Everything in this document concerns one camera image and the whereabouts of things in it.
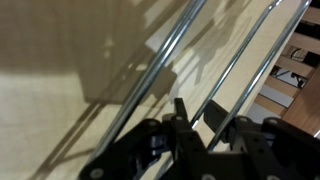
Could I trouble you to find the chrome wire paper towel stand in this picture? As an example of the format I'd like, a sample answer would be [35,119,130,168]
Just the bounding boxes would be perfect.
[85,0,315,180]

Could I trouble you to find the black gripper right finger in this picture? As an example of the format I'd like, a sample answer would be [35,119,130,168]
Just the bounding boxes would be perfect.
[203,99,320,180]

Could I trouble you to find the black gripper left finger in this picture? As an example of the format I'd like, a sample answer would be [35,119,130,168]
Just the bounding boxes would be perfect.
[77,97,206,180]

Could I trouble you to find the wooden slat back chair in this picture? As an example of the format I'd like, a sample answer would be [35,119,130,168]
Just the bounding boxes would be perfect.
[246,5,320,136]

